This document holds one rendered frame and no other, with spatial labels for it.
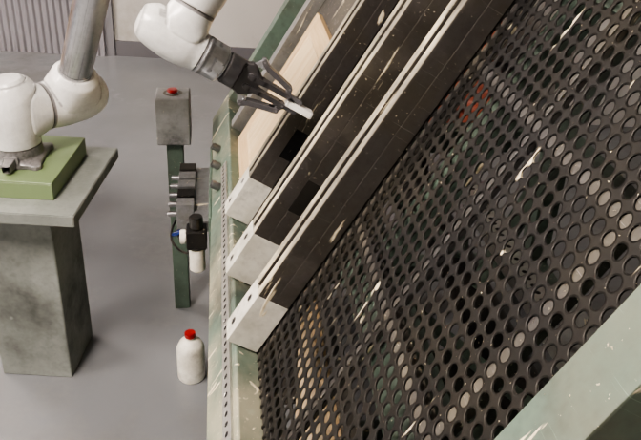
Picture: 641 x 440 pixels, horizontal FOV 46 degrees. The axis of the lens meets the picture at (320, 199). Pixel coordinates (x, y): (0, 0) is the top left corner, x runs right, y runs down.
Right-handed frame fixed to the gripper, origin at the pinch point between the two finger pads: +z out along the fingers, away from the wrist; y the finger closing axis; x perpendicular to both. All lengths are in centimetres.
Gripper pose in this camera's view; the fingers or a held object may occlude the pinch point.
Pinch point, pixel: (299, 108)
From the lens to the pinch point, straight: 179.5
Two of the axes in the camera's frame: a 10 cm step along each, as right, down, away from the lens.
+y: 5.4, -7.6, -3.5
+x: -1.1, -4.8, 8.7
